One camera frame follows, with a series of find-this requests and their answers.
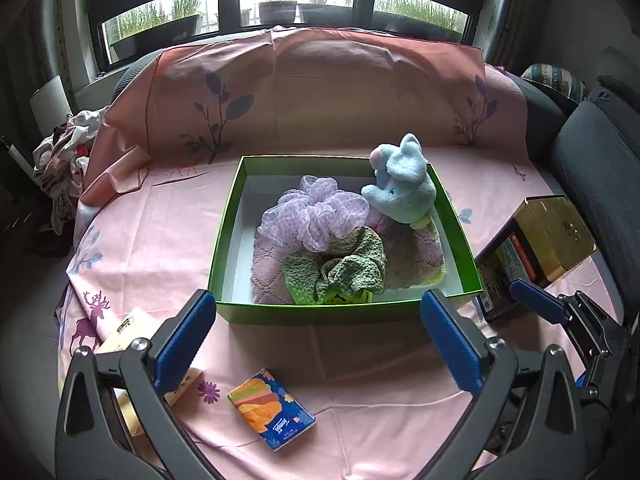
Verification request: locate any white rod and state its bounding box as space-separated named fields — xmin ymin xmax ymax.
xmin=0 ymin=135 xmax=37 ymax=177

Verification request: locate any long planter with grass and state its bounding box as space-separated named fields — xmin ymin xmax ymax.
xmin=372 ymin=0 xmax=463 ymax=41
xmin=106 ymin=0 xmax=203 ymax=58

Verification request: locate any striped cushion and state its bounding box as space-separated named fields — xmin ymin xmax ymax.
xmin=521 ymin=63 xmax=587 ymax=103

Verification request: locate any white board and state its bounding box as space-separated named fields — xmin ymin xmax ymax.
xmin=28 ymin=75 xmax=74 ymax=127

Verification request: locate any grey sofa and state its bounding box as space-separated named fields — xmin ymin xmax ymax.
xmin=520 ymin=47 xmax=640 ymax=311

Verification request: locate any pile of clothes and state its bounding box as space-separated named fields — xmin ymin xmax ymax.
xmin=32 ymin=106 xmax=112 ymax=222

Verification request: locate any quilted plush towel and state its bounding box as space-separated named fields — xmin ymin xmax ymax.
xmin=252 ymin=209 xmax=447 ymax=306

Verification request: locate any dark tin with gold lid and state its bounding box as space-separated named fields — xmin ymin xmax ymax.
xmin=474 ymin=196 xmax=597 ymax=322

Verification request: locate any green cardboard box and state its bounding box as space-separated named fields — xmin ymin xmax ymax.
xmin=207 ymin=155 xmax=485 ymax=325

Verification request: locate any purple mesh scrunchie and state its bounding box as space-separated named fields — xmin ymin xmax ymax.
xmin=257 ymin=175 xmax=370 ymax=253

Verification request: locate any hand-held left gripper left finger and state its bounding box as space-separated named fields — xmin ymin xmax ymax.
xmin=55 ymin=290 xmax=217 ymax=480

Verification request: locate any large yellow tissue pack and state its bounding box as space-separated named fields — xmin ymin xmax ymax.
xmin=95 ymin=310 xmax=205 ymax=442

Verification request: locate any green knitted cloth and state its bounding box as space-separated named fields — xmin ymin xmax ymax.
xmin=281 ymin=226 xmax=388 ymax=306

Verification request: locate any pink printed bedsheet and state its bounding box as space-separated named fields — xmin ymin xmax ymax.
xmin=56 ymin=27 xmax=623 ymax=480

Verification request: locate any blue plush toy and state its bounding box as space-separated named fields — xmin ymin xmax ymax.
xmin=361 ymin=133 xmax=437 ymax=227

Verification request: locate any orange blue tissue packet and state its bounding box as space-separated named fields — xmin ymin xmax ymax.
xmin=227 ymin=368 xmax=317 ymax=452

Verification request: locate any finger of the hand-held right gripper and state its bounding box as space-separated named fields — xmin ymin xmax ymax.
xmin=573 ymin=355 xmax=623 ymax=403
xmin=509 ymin=279 xmax=635 ymax=361

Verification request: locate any dark plant pot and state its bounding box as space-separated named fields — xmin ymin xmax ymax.
xmin=297 ymin=0 xmax=354 ymax=24

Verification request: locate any yellow sunflower tissue packet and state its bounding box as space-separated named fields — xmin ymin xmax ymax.
xmin=322 ymin=289 xmax=375 ymax=307

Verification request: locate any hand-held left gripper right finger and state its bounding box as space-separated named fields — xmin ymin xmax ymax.
xmin=421 ymin=290 xmax=586 ymax=480

